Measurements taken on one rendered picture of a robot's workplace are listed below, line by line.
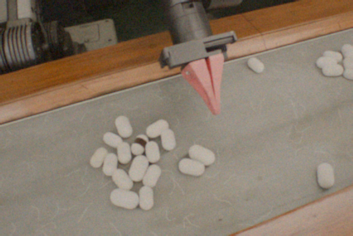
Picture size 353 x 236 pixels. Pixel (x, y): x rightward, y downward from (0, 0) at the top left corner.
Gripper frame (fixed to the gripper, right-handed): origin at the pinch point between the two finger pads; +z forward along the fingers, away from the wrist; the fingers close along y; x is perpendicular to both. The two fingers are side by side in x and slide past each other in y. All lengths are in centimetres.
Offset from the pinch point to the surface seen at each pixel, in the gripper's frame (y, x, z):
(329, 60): 24.7, 5.8, -2.1
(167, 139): -7.1, 2.3, 2.2
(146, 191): -12.0, -1.9, 7.4
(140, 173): -12.0, -0.1, 5.2
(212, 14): 66, 159, -65
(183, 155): -5.7, 2.5, 5.0
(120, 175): -14.6, 0.2, 4.7
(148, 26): 21, 162, -68
